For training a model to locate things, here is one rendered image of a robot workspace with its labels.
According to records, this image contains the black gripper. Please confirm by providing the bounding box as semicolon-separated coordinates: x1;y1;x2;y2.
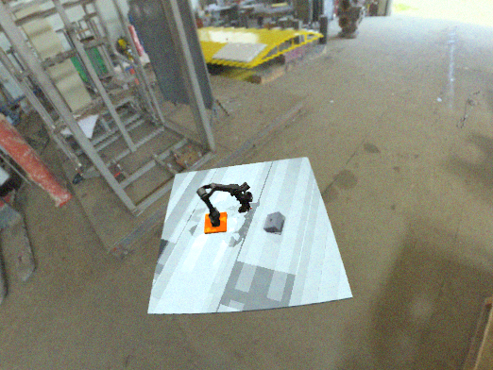
236;192;250;213

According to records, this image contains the grey square panel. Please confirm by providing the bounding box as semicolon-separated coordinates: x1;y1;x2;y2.
263;211;284;235

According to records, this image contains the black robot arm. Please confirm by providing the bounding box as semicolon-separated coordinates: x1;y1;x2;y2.
197;182;253;227

